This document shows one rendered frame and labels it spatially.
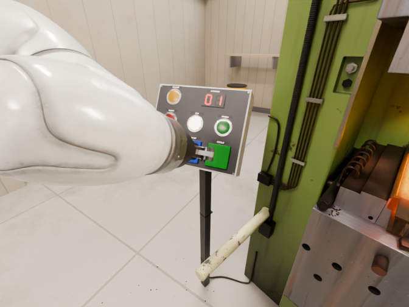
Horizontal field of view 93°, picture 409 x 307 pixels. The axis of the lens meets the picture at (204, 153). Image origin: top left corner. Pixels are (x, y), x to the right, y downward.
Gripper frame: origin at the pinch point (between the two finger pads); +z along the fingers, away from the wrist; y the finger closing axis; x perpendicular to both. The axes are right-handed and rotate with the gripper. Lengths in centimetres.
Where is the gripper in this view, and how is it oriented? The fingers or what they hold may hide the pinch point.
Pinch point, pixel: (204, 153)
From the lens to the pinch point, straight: 50.8
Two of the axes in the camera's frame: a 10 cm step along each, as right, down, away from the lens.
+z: 3.2, 0.6, 9.5
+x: 1.9, -9.8, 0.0
